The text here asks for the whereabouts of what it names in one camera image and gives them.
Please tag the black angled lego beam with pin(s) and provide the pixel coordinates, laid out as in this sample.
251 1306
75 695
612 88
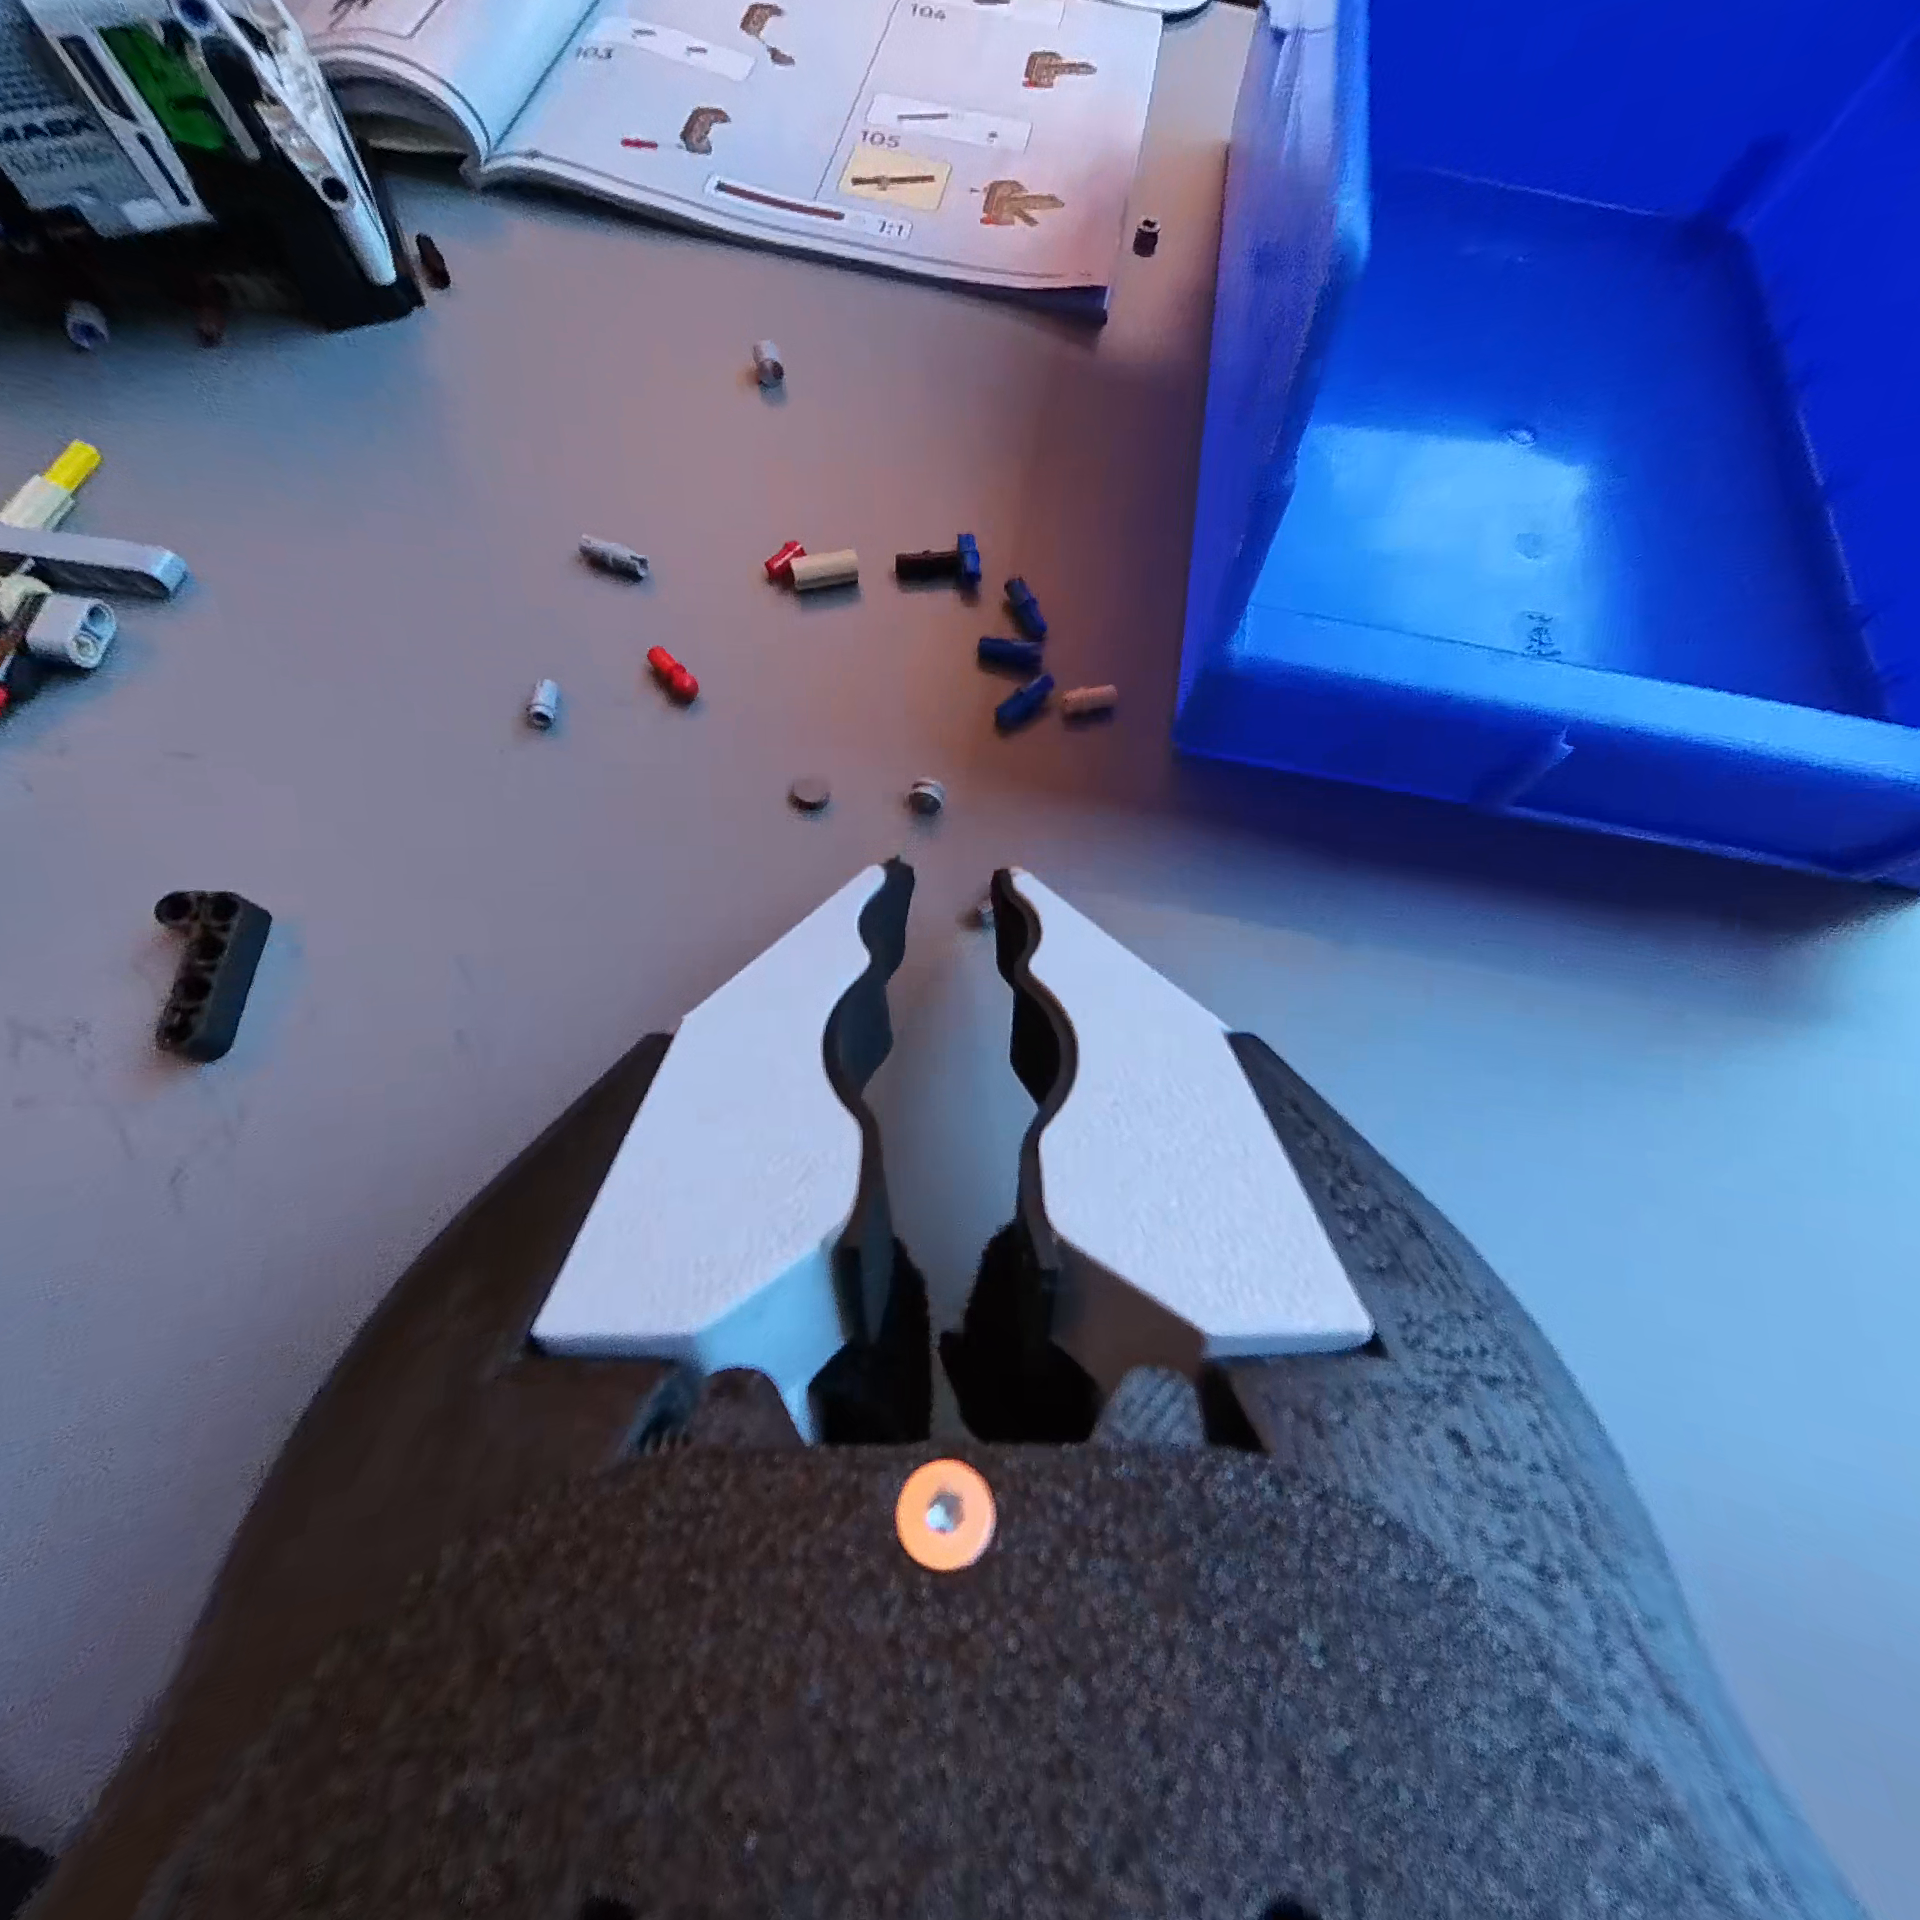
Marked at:
210 975

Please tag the blue plastic bin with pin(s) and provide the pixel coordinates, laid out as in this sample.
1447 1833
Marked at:
1499 524

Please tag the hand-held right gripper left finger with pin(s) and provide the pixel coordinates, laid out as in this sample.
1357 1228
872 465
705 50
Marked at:
720 1185

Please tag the open instruction booklet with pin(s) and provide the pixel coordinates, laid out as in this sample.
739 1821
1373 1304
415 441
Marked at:
825 135

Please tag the white black lego truck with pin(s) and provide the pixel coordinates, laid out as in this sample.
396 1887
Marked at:
148 150

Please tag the scattered small lego pieces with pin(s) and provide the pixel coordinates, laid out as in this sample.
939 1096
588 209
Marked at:
673 674

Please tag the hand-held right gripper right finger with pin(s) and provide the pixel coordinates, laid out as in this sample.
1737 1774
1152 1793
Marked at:
1185 1185

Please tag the grey black lego gear assembly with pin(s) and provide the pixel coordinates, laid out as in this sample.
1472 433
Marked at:
106 559

